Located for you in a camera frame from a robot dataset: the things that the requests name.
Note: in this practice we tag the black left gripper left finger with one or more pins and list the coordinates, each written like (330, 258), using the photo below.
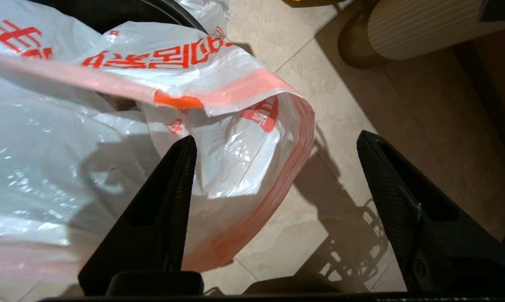
(152, 235)

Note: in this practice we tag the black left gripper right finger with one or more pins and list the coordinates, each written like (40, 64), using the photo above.
(437, 239)

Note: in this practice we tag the black round trash bin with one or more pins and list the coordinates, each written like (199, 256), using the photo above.
(122, 10)

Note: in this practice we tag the grey ribbed cushion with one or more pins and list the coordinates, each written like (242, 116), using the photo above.
(424, 29)

